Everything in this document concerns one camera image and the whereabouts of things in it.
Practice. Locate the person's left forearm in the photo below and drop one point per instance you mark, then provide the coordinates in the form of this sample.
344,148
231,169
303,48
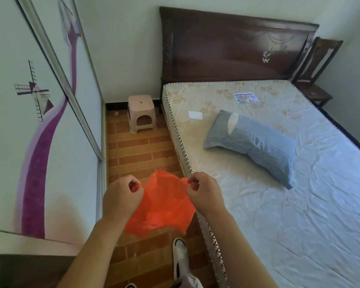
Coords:
93,254

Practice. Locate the white sliding door wardrobe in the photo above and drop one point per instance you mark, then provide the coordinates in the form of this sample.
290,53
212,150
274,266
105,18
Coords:
33,131

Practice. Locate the blue checked pillow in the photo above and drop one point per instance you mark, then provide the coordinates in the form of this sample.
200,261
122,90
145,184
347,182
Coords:
258,146

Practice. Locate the person's right hand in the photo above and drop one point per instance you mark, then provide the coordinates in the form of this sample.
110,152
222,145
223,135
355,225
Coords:
207,194

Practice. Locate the white left slipper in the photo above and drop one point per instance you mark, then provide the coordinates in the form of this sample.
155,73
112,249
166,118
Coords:
130,286

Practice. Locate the white slipper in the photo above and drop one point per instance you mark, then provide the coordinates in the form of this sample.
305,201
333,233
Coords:
130,286
180,254

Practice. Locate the white right slipper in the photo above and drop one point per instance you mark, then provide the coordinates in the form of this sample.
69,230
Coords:
180,254

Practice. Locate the dark brown bed frame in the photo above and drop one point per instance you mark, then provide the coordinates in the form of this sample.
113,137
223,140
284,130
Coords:
228,47

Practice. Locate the person's right forearm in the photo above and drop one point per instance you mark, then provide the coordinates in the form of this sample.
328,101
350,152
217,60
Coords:
240,254

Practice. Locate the person's left hand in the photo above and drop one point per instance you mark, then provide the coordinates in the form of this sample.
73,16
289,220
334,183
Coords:
120,197

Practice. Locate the white paper card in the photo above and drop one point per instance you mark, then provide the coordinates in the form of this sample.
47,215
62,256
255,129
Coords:
196,115

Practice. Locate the pale pink plastic stool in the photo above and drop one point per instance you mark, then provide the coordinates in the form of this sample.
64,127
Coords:
141,112

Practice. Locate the printed paper leaflet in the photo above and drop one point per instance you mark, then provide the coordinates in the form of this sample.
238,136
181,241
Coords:
245,97

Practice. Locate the dark wooden chair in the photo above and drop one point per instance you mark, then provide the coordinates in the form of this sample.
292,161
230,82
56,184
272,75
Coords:
315,71

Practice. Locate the grey trousers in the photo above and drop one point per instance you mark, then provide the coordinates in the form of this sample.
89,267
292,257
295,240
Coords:
189,281

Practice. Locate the red plastic bag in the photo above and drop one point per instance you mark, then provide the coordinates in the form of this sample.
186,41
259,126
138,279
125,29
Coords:
165,203

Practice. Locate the white quilted mattress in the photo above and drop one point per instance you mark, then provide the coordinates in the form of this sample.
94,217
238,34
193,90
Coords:
288,191

